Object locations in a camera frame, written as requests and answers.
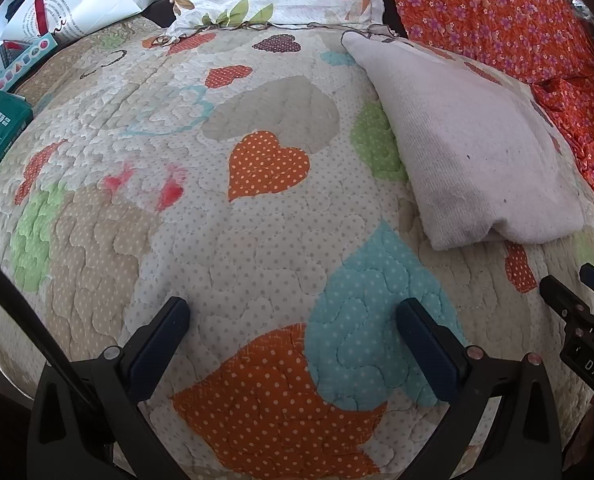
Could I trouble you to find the black cable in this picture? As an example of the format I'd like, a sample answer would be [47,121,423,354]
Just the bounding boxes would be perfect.
[0,247,115,451]

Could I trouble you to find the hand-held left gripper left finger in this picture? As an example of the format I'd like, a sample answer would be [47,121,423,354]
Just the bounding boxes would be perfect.
[27,296,192,480]

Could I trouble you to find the white paper bag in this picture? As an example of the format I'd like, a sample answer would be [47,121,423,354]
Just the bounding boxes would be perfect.
[0,0,165,46]

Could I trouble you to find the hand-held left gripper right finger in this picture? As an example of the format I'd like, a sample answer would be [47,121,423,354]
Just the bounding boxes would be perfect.
[396,297,563,480]

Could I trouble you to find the small cream garment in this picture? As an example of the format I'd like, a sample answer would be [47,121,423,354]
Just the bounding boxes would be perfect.
[342,30,587,251]

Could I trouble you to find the heart-print quilted blanket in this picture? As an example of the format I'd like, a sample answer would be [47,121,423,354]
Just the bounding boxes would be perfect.
[0,25,594,480]

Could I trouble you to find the red floral cloth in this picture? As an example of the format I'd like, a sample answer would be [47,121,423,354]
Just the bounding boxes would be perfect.
[372,0,594,213]

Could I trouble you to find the shapes-print card box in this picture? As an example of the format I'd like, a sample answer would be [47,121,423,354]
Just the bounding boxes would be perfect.
[0,40,60,93]

